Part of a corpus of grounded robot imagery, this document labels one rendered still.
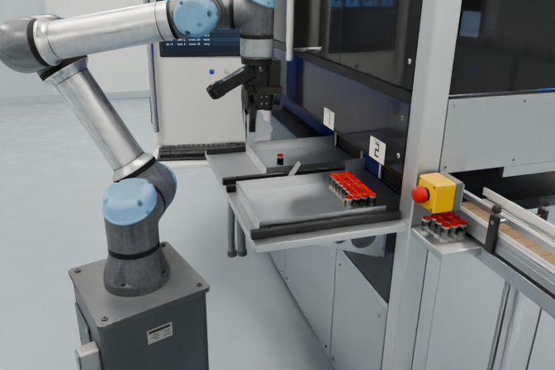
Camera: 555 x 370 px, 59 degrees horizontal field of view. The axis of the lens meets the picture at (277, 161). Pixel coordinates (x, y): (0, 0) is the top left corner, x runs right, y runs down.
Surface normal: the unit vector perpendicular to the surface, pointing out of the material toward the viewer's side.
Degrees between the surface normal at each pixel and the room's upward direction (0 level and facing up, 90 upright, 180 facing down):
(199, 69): 90
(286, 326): 0
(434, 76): 90
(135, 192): 8
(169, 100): 90
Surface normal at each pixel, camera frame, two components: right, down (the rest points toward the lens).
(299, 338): 0.01, -0.94
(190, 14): -0.07, 0.35
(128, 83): 0.30, 0.33
